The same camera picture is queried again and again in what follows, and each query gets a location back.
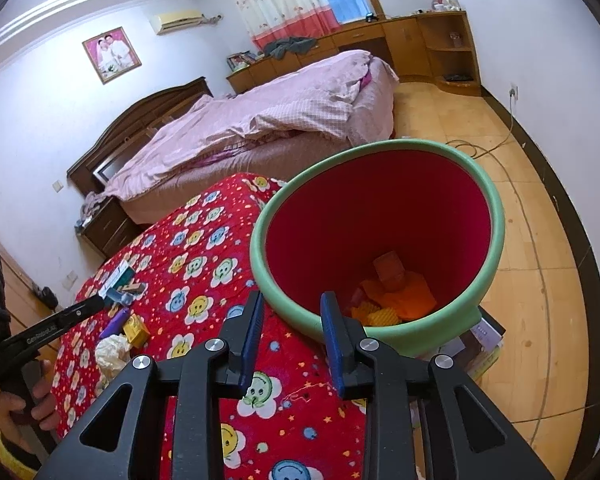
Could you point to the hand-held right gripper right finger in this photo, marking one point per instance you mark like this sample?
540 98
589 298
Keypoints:
332 340

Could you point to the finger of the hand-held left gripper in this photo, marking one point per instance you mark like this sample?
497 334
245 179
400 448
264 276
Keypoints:
80 312

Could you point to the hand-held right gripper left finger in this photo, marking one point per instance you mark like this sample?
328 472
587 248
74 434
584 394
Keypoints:
252 330

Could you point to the blue box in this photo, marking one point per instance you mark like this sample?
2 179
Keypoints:
117 275

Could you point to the orange knitted cloth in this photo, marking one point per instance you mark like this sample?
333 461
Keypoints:
415 297

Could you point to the green rimmed red bin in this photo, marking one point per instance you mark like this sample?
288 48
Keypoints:
380 210

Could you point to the person's left forearm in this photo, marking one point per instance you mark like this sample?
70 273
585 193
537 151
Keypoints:
12 452

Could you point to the person's left hand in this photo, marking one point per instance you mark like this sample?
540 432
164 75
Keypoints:
47 400

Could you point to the purple wrapper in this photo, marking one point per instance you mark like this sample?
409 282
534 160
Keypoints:
114 322

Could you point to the black power adapter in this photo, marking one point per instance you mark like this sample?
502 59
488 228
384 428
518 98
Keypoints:
45 296

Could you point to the crumpled white plastic bag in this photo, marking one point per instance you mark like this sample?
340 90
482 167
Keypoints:
112 355

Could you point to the small yellow box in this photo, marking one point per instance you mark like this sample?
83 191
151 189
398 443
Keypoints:
136 331

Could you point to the red floral blanket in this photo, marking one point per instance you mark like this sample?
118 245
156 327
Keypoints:
205 260

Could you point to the wooden nightstand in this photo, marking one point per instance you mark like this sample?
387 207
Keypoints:
112 227

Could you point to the clothes pile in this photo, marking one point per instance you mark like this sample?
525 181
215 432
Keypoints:
92 207

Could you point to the wooden bed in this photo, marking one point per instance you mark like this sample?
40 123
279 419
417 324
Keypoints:
145 110

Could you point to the pink duvet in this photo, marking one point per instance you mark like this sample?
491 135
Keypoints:
280 100

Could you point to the row of books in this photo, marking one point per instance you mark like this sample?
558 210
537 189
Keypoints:
242 61

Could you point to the grey clothes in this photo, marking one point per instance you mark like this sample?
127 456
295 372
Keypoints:
290 46

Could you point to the air conditioner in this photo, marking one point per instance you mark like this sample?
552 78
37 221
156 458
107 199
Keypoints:
176 21

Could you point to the wooden cabinet desk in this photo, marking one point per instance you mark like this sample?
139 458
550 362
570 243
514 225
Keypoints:
405 35

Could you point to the glass jar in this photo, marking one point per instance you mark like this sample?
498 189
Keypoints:
455 39

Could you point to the patterned curtain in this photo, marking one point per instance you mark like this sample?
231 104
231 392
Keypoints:
280 0

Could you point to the white wall socket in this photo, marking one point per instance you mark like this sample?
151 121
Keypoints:
514 92
70 280

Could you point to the white light switch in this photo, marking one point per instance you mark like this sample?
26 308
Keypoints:
57 185

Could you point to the framed wall photo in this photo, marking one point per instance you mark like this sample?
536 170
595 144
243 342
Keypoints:
111 55

